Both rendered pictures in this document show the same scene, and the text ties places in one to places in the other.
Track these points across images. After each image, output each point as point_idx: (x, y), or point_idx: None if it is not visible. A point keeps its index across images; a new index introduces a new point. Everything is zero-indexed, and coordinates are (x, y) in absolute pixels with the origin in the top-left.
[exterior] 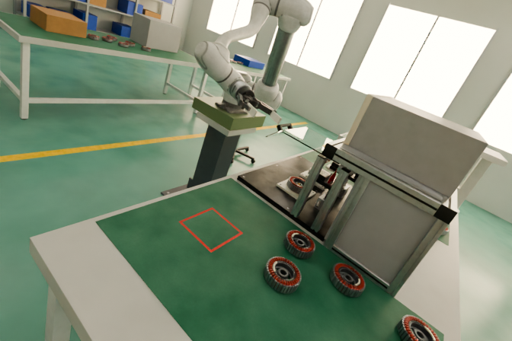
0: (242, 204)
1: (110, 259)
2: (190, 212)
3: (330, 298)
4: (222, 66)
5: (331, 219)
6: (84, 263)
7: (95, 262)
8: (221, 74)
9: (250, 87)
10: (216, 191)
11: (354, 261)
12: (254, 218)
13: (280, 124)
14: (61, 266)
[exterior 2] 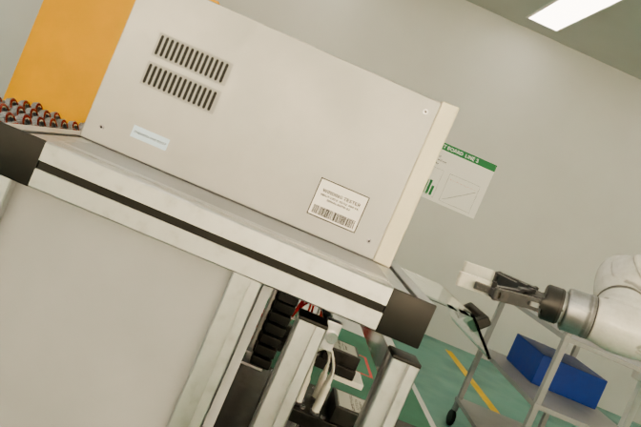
0: (361, 392)
1: (349, 329)
2: (374, 368)
3: None
4: (597, 278)
5: (237, 384)
6: (354, 327)
7: (351, 327)
8: (593, 293)
9: (571, 292)
10: (404, 403)
11: None
12: (327, 374)
13: (472, 303)
14: (358, 325)
